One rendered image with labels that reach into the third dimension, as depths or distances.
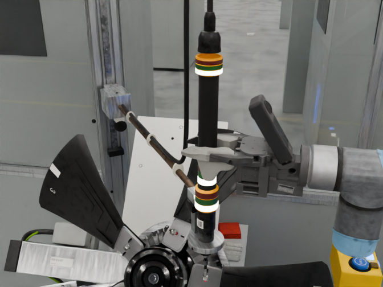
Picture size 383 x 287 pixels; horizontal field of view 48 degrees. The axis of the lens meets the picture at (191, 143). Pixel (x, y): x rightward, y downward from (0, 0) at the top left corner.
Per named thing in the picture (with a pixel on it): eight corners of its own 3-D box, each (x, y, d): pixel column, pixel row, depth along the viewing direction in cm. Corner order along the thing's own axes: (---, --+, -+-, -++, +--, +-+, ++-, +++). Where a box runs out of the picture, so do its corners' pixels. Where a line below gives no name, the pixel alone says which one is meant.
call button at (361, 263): (350, 260, 111) (351, 254, 110) (366, 262, 110) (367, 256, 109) (352, 270, 107) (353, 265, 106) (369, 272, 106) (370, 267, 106)
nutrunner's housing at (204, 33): (192, 249, 85) (192, 11, 66) (210, 244, 86) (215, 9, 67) (200, 261, 82) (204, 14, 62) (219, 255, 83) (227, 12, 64)
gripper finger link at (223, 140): (186, 164, 79) (234, 173, 76) (186, 135, 77) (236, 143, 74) (192, 157, 82) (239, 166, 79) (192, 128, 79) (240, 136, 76)
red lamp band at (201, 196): (191, 190, 79) (191, 184, 79) (211, 185, 81) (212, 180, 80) (201, 202, 76) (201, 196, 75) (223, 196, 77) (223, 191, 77)
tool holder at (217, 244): (178, 232, 86) (177, 190, 82) (209, 223, 89) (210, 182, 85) (196, 258, 79) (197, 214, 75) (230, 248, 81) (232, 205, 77)
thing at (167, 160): (118, 109, 127) (117, 105, 126) (122, 109, 127) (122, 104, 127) (194, 197, 82) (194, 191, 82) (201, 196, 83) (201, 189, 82)
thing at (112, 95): (101, 110, 135) (98, 85, 132) (122, 107, 138) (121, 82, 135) (109, 122, 127) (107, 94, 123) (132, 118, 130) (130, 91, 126)
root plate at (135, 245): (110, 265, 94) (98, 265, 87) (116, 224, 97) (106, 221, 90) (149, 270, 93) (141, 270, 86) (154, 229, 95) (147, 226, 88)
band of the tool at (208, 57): (191, 72, 70) (191, 54, 69) (214, 69, 71) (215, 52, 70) (202, 78, 66) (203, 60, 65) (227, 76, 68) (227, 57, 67)
